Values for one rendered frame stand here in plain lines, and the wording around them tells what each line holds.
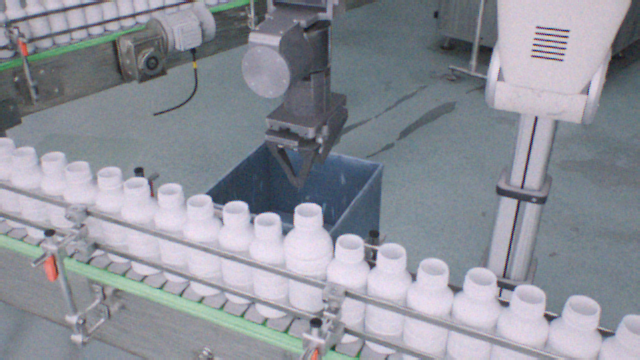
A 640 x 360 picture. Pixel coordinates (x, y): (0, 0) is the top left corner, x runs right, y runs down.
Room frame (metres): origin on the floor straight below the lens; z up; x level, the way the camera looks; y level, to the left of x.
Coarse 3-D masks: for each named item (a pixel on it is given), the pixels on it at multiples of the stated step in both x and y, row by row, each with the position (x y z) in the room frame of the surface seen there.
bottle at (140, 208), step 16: (128, 192) 0.79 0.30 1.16; (144, 192) 0.80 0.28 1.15; (128, 208) 0.79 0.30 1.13; (144, 208) 0.79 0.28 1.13; (144, 224) 0.78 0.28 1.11; (128, 240) 0.79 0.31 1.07; (144, 240) 0.78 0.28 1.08; (144, 256) 0.78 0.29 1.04; (160, 256) 0.79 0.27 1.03; (144, 272) 0.78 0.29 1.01
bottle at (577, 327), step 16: (576, 304) 0.55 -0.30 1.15; (592, 304) 0.54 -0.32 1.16; (560, 320) 0.55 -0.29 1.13; (576, 320) 0.52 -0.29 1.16; (592, 320) 0.52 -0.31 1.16; (560, 336) 0.53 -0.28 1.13; (576, 336) 0.52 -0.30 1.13; (592, 336) 0.52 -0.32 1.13; (560, 352) 0.52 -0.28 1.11; (576, 352) 0.51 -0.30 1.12; (592, 352) 0.51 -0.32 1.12
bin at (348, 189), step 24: (264, 144) 1.34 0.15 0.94; (240, 168) 1.24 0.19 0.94; (264, 168) 1.33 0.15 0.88; (312, 168) 1.31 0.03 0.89; (336, 168) 1.28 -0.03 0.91; (360, 168) 1.25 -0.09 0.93; (216, 192) 1.14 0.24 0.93; (240, 192) 1.23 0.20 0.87; (264, 192) 1.33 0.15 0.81; (288, 192) 1.34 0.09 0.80; (312, 192) 1.31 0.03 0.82; (336, 192) 1.28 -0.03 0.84; (360, 192) 1.11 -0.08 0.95; (288, 216) 1.33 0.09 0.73; (336, 216) 1.28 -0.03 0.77; (360, 216) 1.11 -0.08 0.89; (336, 240) 0.99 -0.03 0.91
